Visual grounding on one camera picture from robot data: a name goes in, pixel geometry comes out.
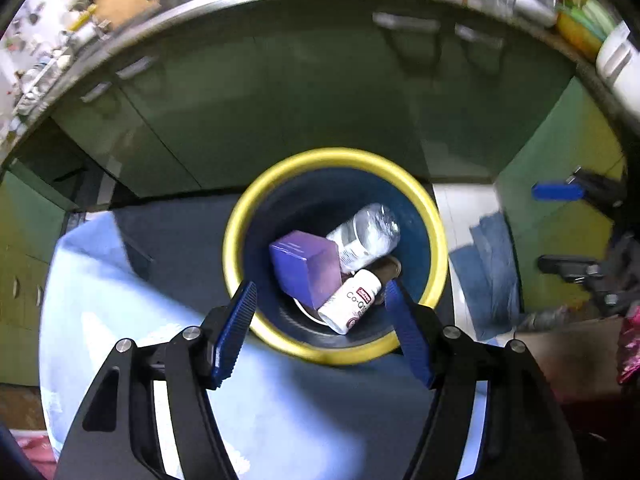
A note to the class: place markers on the clear plastic water bottle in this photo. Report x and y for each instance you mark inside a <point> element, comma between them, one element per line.
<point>365,240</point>

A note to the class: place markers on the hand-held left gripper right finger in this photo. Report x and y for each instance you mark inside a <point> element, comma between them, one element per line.
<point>410,340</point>

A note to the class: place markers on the yellow-rimmed dark trash bin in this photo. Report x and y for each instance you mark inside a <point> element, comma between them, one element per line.
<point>300,195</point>

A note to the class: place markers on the dark green base cabinets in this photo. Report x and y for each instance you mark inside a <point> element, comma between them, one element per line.
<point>300,100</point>

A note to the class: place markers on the white pill bottle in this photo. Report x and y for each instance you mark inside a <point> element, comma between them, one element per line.
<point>350,302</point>

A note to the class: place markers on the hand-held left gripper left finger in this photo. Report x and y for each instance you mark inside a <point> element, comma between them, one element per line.
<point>232,335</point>

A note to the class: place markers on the light green base cabinet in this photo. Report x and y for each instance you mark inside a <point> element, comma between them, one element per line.
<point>25,260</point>

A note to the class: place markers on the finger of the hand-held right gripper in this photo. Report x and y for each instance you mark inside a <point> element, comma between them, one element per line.
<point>557,191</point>
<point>570,266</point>

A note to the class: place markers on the brown cardboard box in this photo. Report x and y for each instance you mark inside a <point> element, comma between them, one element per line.
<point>570,360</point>

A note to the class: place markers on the blue star-print tablecloth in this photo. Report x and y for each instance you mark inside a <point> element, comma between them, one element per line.
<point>310,410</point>

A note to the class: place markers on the pink patterned cloth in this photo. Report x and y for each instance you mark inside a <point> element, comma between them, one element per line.
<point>631,350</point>

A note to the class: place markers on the white appliance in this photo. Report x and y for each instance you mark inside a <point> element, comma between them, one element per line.
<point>620,60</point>

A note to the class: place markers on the white dish rack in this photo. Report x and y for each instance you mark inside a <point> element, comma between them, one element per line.
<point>35,85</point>

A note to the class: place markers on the blue denim cloth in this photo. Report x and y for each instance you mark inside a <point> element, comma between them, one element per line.
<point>492,270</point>

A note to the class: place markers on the purple-blue cardboard box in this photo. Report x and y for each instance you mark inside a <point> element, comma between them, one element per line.
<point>305,265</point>

